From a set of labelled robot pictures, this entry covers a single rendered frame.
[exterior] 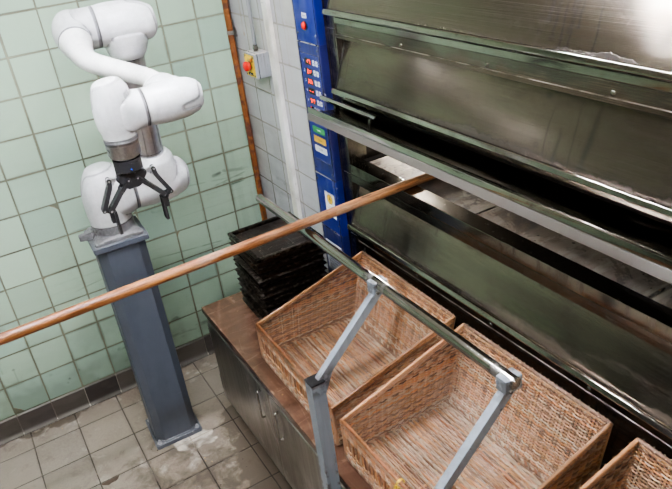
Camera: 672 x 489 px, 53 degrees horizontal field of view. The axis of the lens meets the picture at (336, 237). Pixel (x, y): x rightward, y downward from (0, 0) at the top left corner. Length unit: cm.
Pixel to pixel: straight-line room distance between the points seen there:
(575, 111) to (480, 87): 31
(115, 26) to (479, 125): 119
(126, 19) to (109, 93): 56
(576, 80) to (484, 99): 31
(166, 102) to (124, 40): 54
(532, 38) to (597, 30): 16
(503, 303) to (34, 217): 197
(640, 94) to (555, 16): 25
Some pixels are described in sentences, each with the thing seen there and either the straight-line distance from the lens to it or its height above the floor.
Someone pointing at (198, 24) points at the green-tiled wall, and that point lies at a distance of 308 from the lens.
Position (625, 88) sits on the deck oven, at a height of 167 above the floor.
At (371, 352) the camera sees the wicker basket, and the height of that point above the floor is 59.
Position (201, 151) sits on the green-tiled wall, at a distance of 318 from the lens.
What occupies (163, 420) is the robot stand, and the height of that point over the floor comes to 13.
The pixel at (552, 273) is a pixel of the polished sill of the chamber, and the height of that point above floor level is 116.
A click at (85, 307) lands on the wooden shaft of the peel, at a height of 119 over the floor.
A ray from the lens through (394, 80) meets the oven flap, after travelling 209.
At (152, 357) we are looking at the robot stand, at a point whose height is 46.
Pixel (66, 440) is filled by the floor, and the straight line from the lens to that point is 341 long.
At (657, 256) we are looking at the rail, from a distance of 136.
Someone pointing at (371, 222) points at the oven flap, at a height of 99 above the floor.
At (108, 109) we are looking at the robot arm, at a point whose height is 165.
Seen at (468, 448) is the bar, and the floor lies 104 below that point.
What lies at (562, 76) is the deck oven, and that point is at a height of 166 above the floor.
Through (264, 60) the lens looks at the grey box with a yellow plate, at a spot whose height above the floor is 148.
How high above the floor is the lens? 210
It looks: 28 degrees down
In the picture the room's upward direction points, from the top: 7 degrees counter-clockwise
